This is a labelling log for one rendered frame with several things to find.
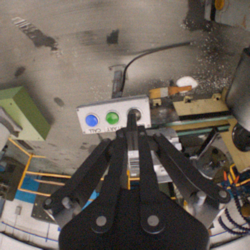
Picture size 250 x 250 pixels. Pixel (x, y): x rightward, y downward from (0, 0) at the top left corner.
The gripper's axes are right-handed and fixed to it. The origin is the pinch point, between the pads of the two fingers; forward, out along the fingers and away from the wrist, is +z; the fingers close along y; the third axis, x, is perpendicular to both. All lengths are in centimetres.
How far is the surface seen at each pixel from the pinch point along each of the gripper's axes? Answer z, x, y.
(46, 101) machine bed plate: 36, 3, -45
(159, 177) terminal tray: 15.4, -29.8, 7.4
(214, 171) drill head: 26, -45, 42
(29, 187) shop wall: 249, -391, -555
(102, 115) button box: 8.2, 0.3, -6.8
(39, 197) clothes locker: 198, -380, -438
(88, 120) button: 7.5, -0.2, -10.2
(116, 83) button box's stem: 23.4, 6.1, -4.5
